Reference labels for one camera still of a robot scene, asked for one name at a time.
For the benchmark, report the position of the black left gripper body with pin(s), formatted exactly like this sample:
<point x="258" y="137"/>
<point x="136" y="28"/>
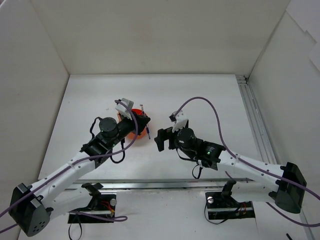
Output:
<point x="136" y="122"/>

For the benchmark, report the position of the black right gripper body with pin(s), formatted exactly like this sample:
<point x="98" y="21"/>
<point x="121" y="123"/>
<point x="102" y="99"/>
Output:
<point x="170" y="139"/>

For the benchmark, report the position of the blue gel pen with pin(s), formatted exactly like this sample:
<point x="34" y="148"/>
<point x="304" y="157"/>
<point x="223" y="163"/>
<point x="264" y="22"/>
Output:
<point x="148" y="131"/>

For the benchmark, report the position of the red gel pen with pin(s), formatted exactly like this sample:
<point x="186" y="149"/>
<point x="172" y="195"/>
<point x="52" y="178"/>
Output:
<point x="142" y="109"/>

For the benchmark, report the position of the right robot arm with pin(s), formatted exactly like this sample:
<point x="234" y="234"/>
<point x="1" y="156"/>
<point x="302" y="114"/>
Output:
<point x="270" y="182"/>

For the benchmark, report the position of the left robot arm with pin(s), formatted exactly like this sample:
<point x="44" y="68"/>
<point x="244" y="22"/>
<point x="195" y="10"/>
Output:
<point x="33" y="206"/>

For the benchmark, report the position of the orange round divided organizer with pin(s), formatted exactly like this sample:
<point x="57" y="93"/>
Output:
<point x="144" y="133"/>

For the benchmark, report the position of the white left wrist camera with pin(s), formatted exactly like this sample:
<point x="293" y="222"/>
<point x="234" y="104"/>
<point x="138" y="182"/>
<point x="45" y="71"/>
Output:
<point x="124" y="107"/>

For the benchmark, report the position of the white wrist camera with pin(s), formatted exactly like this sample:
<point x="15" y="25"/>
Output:
<point x="124" y="107"/>
<point x="179" y="120"/>

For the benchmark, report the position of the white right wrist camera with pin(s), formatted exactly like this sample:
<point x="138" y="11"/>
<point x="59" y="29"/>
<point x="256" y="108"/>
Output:
<point x="179" y="120"/>

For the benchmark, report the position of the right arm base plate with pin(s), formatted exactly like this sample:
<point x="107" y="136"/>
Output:
<point x="221" y="207"/>

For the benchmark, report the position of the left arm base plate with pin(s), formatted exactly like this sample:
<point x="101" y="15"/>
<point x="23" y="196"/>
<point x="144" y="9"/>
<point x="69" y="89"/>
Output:
<point x="102" y="204"/>

